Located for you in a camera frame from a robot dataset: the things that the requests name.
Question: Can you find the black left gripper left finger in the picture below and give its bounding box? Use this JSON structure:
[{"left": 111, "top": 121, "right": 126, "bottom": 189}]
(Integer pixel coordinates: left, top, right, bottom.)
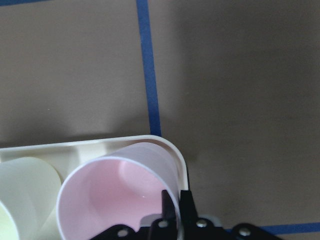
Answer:
[{"left": 147, "top": 190, "right": 177, "bottom": 240}]

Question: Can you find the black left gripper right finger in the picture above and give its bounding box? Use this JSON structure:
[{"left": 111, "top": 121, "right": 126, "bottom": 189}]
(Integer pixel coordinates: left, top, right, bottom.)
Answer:
[{"left": 179, "top": 190, "right": 214, "bottom": 240}]

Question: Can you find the pink plastic cup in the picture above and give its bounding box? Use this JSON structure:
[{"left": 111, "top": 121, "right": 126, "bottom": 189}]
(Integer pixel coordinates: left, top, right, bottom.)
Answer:
[{"left": 56, "top": 142, "right": 181, "bottom": 240}]

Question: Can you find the cream white plastic cup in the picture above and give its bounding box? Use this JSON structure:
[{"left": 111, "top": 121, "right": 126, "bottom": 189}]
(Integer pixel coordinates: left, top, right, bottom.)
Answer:
[{"left": 0, "top": 157, "right": 61, "bottom": 240}]

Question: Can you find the cream plastic tray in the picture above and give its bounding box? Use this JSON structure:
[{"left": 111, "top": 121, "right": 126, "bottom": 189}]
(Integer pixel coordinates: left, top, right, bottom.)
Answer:
[{"left": 0, "top": 134, "right": 190, "bottom": 240}]

